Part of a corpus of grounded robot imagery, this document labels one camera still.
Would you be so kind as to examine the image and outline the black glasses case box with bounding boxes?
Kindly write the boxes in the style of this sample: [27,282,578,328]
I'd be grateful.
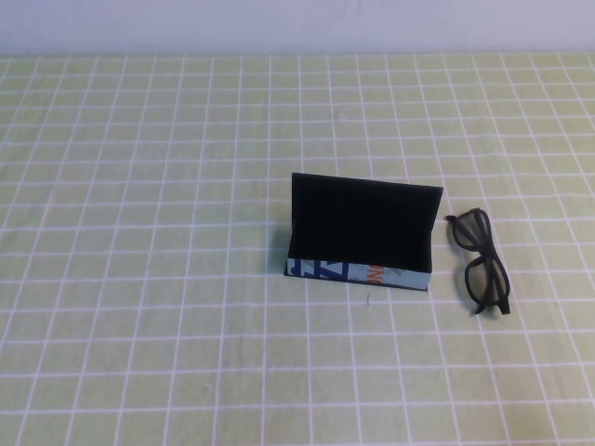
[283,172,445,293]

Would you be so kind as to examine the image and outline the green white checkered tablecloth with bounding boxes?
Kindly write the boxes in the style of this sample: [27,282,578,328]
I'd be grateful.
[0,51,595,446]

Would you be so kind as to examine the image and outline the black frame glasses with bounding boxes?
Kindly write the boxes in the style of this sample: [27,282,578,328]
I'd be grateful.
[444,208,512,318]

